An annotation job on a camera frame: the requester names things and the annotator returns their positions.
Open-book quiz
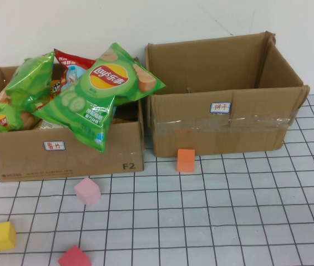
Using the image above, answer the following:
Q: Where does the cardboard box with F2 print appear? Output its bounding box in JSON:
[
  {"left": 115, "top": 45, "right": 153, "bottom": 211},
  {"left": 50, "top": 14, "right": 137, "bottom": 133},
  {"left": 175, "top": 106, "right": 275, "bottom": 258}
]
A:
[{"left": 0, "top": 57, "right": 146, "bottom": 183}]

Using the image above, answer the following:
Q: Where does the red shrimp chips bag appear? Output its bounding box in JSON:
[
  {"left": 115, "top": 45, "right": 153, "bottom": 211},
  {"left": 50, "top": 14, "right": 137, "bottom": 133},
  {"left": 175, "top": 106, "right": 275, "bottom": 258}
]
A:
[{"left": 33, "top": 48, "right": 96, "bottom": 131}]

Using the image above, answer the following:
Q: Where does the blue-bordered label on taped box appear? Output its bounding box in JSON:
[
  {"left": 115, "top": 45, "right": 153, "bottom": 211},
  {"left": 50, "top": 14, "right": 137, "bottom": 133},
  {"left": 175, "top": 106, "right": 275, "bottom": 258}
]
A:
[{"left": 210, "top": 101, "right": 232, "bottom": 114}]

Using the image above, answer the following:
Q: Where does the red foam cube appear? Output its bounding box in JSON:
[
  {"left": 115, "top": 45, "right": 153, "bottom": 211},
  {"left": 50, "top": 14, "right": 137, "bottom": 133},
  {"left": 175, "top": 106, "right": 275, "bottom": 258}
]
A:
[{"left": 57, "top": 244, "right": 92, "bottom": 266}]

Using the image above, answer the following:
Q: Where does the taped cardboard box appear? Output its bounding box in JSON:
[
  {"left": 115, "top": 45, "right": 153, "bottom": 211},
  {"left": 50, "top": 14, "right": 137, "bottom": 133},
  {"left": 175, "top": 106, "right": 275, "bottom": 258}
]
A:
[{"left": 145, "top": 32, "right": 311, "bottom": 158}]

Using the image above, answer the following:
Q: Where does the blue-bordered label on F2 box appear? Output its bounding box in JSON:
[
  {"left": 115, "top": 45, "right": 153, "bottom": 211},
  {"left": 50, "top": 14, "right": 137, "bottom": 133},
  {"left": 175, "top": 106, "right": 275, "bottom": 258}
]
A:
[{"left": 43, "top": 140, "right": 66, "bottom": 152}]

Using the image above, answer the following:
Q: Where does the orange snack bag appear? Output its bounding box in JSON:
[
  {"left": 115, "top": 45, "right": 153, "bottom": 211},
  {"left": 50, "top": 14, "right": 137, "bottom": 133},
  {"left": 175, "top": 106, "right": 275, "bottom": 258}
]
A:
[{"left": 50, "top": 79, "right": 63, "bottom": 96}]

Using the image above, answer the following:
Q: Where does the crumpled green Lay's chips bag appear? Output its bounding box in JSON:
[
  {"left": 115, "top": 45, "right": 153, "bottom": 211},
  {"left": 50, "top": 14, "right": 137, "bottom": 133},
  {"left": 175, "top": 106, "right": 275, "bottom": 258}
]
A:
[{"left": 0, "top": 50, "right": 55, "bottom": 133}]

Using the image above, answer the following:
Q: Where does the orange foam cube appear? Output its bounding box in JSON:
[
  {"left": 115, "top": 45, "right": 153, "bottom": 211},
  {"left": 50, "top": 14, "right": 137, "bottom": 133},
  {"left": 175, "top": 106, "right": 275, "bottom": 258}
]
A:
[{"left": 176, "top": 149, "right": 196, "bottom": 174}]

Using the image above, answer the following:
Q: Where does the green Lay's cucumber chips bag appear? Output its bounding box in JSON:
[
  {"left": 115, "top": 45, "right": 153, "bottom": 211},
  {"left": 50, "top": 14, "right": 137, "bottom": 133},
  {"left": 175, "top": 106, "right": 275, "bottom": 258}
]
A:
[{"left": 32, "top": 42, "right": 166, "bottom": 155}]

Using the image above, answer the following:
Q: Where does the pink foam cube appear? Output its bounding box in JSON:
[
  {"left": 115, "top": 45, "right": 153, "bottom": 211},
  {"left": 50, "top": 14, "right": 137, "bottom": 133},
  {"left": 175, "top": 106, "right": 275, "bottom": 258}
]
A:
[{"left": 73, "top": 177, "right": 102, "bottom": 207}]

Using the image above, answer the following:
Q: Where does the yellow foam cube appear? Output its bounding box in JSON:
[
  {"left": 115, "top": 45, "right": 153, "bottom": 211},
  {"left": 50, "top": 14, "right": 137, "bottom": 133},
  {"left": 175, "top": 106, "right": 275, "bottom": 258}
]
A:
[{"left": 0, "top": 221, "right": 17, "bottom": 252}]

